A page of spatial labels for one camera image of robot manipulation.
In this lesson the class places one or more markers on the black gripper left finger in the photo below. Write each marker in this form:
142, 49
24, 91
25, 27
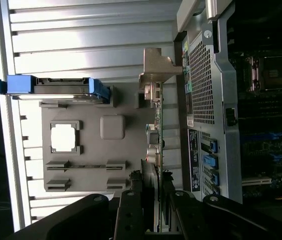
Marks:
63, 220

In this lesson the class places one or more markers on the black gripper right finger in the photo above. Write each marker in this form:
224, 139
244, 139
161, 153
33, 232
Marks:
230, 220

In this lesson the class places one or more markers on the green motherboard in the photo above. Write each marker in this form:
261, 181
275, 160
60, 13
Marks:
260, 155

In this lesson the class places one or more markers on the grey parts rack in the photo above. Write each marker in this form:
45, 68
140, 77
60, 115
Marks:
93, 150

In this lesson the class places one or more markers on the silver CPU chip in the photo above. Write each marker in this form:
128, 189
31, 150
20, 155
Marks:
63, 137

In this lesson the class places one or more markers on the blue expansion slot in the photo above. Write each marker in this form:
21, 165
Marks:
263, 136

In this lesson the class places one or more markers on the open PC case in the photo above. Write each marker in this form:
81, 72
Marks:
228, 100

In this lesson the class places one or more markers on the blue disk carrier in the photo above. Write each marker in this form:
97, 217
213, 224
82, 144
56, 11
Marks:
18, 83

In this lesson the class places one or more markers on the CPU socket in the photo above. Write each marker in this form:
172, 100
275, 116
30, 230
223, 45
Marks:
273, 72

